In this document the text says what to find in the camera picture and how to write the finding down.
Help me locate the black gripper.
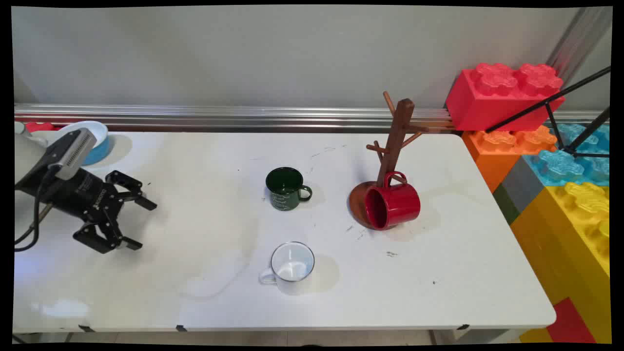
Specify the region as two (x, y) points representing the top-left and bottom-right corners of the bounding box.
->
(16, 168), (158, 254)

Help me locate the red speckled mug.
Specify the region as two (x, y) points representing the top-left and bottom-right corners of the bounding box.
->
(363, 171), (422, 231)

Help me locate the blue bowl white inside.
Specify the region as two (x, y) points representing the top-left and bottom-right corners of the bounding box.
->
(47, 120), (109, 166)

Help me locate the dark green enamel mug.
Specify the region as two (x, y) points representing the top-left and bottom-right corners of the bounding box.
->
(265, 167), (313, 212)

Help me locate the white enamel mug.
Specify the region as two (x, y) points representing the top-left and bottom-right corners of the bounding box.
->
(258, 241), (316, 296)

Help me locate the brown wooden mug tree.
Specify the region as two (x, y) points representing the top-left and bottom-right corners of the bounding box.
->
(348, 91), (430, 230)

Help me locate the large orange toy block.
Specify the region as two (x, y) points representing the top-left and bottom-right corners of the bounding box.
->
(461, 125), (559, 194)

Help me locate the large red toy block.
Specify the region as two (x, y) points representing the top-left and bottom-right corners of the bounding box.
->
(445, 62), (566, 133)

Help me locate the large green toy block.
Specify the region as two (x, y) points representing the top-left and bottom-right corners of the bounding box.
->
(492, 183), (522, 226)

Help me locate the large grey toy block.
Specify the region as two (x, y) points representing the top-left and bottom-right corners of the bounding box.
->
(501, 156), (547, 214)

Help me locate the large yellow toy block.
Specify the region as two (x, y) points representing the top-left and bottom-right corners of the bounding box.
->
(509, 181), (611, 345)

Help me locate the large blue toy block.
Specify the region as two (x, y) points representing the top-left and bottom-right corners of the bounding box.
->
(524, 122), (611, 187)

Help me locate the black tripod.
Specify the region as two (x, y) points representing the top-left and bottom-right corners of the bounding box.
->
(485, 65), (611, 159)

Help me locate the flat red toy block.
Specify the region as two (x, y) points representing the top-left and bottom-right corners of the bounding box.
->
(546, 297), (598, 345)

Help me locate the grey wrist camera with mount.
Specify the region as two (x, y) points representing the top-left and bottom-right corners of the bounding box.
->
(31, 128), (98, 181)

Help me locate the black camera cable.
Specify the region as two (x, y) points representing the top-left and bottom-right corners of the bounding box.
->
(14, 166), (62, 253)

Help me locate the horizontal aluminium rail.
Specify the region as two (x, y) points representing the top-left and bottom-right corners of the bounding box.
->
(14, 103), (460, 134)

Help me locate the slanted aluminium profile post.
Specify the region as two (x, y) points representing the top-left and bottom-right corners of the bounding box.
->
(546, 7), (611, 79)

